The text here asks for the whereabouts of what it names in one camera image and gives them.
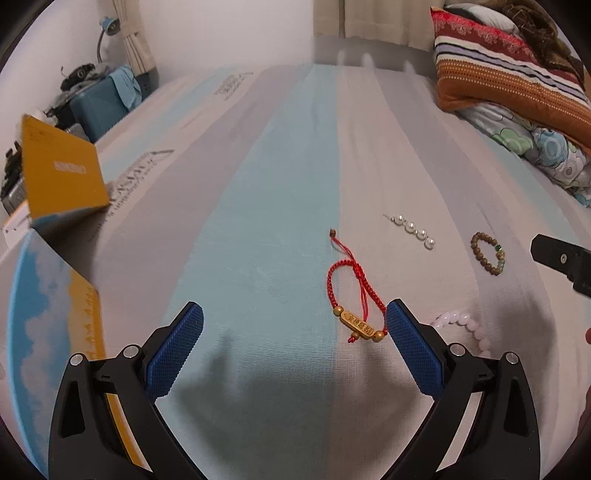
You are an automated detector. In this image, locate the teal suitcase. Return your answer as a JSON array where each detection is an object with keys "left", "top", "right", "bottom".
[{"left": 68, "top": 65, "right": 143, "bottom": 143}]

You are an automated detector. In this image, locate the pink white bead bracelet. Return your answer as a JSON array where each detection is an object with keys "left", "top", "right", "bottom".
[{"left": 430, "top": 310, "right": 494, "bottom": 358}]

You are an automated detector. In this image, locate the grey hard case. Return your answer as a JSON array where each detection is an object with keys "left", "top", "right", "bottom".
[{"left": 1, "top": 177, "right": 26, "bottom": 215}]

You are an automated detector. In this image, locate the blue desk lamp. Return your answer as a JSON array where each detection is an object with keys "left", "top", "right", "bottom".
[{"left": 96, "top": 17, "right": 120, "bottom": 63}]

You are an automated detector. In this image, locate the red cord bracelet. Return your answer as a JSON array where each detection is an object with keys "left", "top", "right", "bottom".
[{"left": 327, "top": 228, "right": 389, "bottom": 345}]

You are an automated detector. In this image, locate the floral quilt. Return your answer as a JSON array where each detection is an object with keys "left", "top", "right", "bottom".
[{"left": 458, "top": 103, "right": 590, "bottom": 208}]

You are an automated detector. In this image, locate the striped red orange pillow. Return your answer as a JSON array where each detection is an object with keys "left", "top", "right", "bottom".
[{"left": 431, "top": 7, "right": 590, "bottom": 150}]

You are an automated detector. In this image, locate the brown wooden bead bracelet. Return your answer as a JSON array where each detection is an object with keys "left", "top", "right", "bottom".
[{"left": 469, "top": 231, "right": 507, "bottom": 277}]

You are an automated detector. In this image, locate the brown fuzzy blanket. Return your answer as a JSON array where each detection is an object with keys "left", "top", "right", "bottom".
[{"left": 498, "top": 0, "right": 584, "bottom": 86}]

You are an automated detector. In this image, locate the tied beige curtain left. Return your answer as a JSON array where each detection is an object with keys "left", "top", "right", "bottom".
[{"left": 112, "top": 0, "right": 158, "bottom": 97}]

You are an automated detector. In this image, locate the black white pillow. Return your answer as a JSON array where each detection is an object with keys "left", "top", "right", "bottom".
[{"left": 445, "top": 3, "right": 519, "bottom": 35}]

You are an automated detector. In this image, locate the white pearl string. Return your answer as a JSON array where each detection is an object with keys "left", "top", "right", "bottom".
[{"left": 382, "top": 213, "right": 437, "bottom": 251}]

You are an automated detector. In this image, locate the blue white cardboard box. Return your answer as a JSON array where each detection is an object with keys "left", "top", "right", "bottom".
[{"left": 0, "top": 114, "right": 153, "bottom": 480}]

